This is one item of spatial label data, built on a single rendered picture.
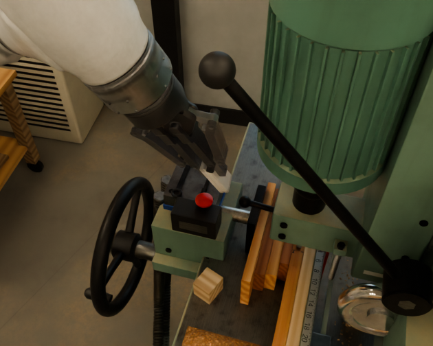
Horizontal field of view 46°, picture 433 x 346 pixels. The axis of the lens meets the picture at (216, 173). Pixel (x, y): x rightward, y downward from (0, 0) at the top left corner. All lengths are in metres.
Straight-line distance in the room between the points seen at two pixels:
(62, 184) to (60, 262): 0.40
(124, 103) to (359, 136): 0.26
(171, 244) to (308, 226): 0.27
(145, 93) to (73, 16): 0.12
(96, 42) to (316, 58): 0.21
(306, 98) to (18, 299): 1.63
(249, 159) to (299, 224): 0.33
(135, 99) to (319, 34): 0.20
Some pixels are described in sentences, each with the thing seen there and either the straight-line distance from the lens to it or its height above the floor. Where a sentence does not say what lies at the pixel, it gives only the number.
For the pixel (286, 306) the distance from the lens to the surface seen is 0.86.
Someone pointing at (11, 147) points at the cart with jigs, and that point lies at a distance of 2.27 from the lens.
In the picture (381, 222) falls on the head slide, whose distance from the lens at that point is 0.71.
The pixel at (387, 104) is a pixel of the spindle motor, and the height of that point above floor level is 1.34.
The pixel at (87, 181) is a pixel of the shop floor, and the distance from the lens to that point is 2.29.
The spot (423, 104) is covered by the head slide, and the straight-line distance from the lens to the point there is 0.57.
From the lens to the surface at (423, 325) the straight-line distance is 0.73.
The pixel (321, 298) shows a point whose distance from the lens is 1.02.
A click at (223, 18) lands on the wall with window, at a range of 2.14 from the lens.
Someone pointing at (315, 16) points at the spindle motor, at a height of 1.44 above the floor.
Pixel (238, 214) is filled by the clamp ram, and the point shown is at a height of 0.96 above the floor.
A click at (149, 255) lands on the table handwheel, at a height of 0.82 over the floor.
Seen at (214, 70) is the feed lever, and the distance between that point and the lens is 0.46.
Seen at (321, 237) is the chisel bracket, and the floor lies 1.04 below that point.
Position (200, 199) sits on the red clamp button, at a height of 1.02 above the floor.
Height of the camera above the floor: 1.70
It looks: 49 degrees down
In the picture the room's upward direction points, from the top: straight up
